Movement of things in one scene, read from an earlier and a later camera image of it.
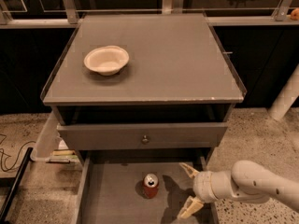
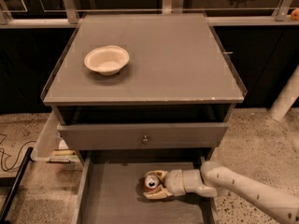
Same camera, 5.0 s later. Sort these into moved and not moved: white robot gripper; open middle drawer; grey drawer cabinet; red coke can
Moved: white robot gripper
Not moved: open middle drawer; grey drawer cabinet; red coke can
